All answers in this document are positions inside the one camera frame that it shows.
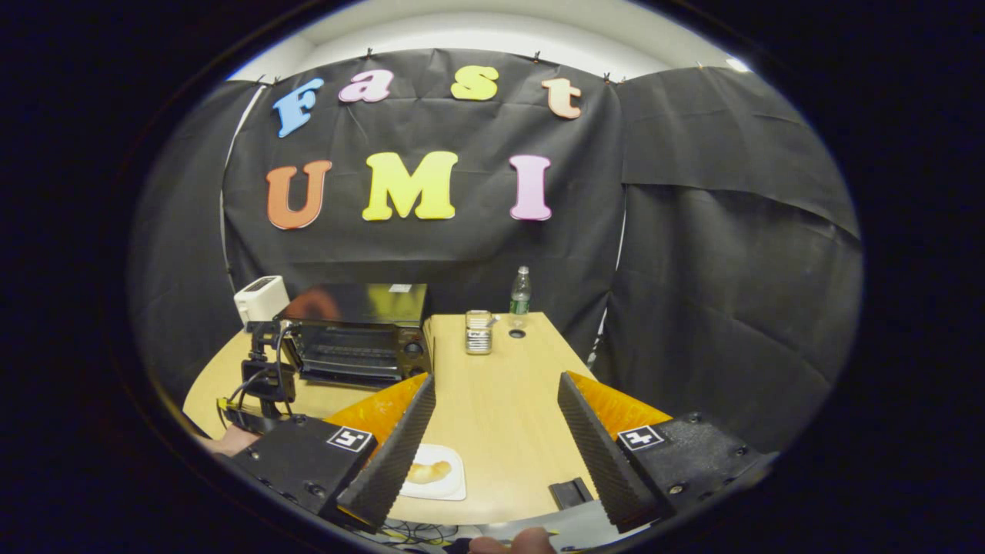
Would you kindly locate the white square plate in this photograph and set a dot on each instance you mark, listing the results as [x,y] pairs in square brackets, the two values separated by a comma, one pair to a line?
[454,486]

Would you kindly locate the black clamp block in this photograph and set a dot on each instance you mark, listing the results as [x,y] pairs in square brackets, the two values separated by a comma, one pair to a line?
[569,492]

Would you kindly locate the black electric oven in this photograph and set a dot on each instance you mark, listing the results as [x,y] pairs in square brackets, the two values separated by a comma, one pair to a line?
[362,308]

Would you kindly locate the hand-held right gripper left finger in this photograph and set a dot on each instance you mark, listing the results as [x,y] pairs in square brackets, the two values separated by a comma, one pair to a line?
[396,469]

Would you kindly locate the golden croissant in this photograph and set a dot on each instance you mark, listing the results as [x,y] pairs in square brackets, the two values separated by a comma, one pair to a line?
[431,471]

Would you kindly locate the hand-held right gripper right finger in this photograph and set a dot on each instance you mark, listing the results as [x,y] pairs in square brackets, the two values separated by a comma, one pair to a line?
[604,462]

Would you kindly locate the white toaster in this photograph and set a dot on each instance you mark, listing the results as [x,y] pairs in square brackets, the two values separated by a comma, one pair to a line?
[262,300]

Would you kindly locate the clear plastic water bottle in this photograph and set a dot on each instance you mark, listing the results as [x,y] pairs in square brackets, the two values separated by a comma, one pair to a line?
[520,296]

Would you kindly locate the small ceiling light panel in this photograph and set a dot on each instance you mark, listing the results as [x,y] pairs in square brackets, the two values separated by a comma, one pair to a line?
[737,65]

